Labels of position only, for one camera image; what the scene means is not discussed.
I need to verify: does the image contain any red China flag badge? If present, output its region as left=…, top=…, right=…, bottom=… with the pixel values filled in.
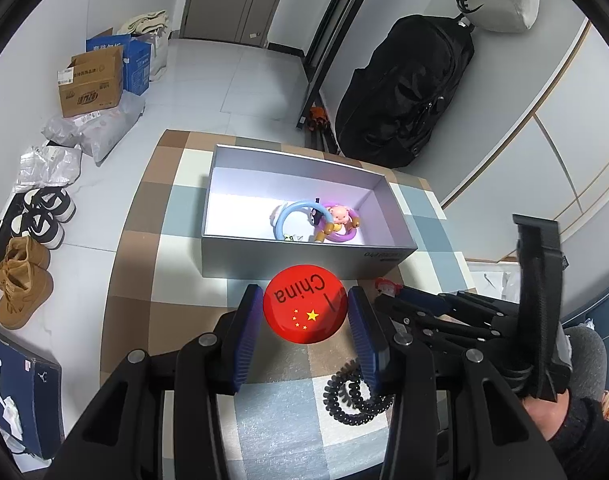
left=262, top=264, right=348, bottom=344

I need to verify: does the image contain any grey sleeve forearm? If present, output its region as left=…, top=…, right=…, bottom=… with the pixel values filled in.
left=558, top=324, right=609, bottom=441

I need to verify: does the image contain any person's right hand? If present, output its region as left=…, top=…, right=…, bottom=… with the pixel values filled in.
left=521, top=390, right=571, bottom=441

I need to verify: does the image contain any plaid checkered table cloth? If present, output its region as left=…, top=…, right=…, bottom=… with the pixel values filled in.
left=100, top=130, right=474, bottom=479

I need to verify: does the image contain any grey cardboard box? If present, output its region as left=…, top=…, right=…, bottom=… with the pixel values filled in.
left=201, top=145, right=417, bottom=280

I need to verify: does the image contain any navy Jordan shoe box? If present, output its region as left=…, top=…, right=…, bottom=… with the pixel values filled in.
left=0, top=333, right=64, bottom=460

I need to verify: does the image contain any tan suede boot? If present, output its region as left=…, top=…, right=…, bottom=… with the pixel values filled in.
left=0, top=261, right=54, bottom=330
left=0, top=236, right=50, bottom=280

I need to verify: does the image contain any black white sneaker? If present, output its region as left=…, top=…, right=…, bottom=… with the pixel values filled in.
left=24, top=186, right=77, bottom=223
left=10, top=208, right=65, bottom=250

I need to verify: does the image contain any white plastic parcel bag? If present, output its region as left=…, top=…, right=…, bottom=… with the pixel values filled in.
left=13, top=145, right=82, bottom=193

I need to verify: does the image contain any black large bag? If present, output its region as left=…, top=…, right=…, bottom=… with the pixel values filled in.
left=335, top=14, right=475, bottom=169

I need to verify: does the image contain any grey plastic parcel bag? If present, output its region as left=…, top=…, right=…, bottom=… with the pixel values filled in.
left=42, top=92, right=146, bottom=166

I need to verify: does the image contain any brown cardboard box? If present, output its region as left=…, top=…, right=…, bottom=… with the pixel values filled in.
left=57, top=46, right=123, bottom=118

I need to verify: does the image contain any blue cardboard box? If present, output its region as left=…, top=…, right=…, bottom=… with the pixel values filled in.
left=86, top=35, right=150, bottom=96

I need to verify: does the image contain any beige tote bag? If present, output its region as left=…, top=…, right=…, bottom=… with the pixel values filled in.
left=118, top=10, right=171, bottom=81

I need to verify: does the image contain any black metal rack stand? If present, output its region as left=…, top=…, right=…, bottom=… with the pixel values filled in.
left=296, top=0, right=364, bottom=155

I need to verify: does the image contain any blue spiral bracelet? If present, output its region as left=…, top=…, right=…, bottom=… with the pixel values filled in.
left=270, top=199, right=331, bottom=242

